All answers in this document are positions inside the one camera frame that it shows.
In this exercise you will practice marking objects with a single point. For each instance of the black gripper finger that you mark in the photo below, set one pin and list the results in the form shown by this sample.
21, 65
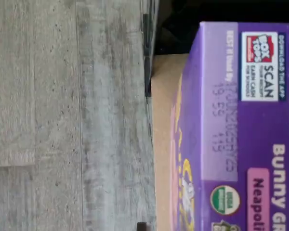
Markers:
142, 227

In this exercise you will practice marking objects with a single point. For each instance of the purple Annie's box pink patch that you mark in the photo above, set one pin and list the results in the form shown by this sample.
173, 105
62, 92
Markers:
255, 132

